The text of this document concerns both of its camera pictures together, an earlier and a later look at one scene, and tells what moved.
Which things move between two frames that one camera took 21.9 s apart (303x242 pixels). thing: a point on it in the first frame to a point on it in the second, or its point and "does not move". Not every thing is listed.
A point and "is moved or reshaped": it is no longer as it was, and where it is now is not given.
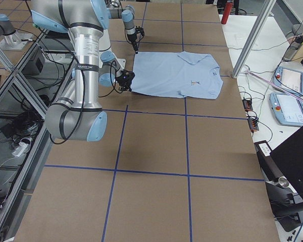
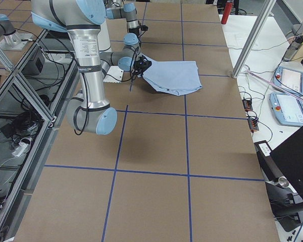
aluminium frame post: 266,8 does not move
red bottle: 228,7 does not move
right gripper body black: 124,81 to 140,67
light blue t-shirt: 177,73 is moved or reshaped
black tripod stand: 291,210 does not move
